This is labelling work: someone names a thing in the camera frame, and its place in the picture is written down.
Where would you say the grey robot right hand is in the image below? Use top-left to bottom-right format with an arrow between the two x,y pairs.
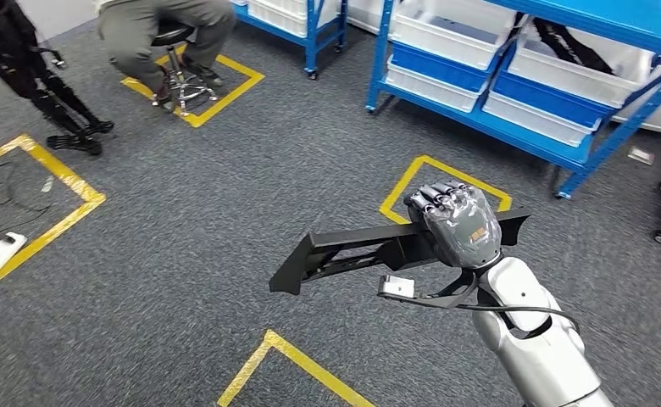
403,181 -> 503,270

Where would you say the large blue shelf rack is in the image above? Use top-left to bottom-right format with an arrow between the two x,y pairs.
365,0 -> 661,201

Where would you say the black floor cable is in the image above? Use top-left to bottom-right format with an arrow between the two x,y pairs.
0,161 -> 54,248

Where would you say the person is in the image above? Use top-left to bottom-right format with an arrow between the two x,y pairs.
95,0 -> 237,114

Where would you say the yellow floor tape square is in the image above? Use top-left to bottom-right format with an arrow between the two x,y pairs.
0,133 -> 108,297
216,329 -> 376,407
379,154 -> 514,226
120,44 -> 266,129

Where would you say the black small humanoid robot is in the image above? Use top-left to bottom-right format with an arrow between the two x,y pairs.
0,0 -> 115,157

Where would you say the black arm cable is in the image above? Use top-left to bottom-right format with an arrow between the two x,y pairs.
448,300 -> 582,333

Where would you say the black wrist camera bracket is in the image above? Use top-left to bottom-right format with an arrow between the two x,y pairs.
378,268 -> 481,310

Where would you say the black stool chrome base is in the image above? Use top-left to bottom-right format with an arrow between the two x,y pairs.
150,20 -> 220,117

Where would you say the small white floor card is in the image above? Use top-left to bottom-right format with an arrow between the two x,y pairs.
626,146 -> 656,166

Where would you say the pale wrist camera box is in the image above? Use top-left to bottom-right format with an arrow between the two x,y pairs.
378,274 -> 416,299

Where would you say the black long plastic part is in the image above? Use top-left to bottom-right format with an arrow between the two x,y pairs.
269,208 -> 532,297
511,12 -> 616,77

